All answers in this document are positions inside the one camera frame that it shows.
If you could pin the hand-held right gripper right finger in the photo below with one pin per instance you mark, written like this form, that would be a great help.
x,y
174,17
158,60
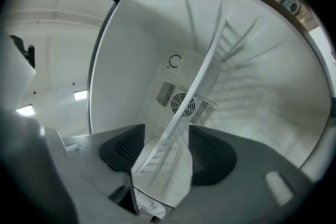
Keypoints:
x,y
236,191

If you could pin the ceiling light panel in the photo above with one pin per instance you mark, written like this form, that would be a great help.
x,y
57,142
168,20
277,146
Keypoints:
x,y
80,95
25,109

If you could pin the round thermostat dial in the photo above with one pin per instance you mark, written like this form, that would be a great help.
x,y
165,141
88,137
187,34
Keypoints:
x,y
175,61

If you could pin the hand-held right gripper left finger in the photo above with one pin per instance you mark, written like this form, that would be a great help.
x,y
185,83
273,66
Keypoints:
x,y
105,149

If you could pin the white fan vent panel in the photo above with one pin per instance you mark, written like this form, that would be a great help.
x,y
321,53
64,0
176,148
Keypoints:
x,y
165,94

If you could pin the black mini fridge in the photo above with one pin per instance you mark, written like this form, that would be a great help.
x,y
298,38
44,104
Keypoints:
x,y
131,60

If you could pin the white wire fridge shelf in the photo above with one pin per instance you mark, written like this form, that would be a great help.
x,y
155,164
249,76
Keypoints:
x,y
199,76

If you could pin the detached grey chair seat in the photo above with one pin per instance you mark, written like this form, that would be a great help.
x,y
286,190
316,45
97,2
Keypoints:
x,y
290,2

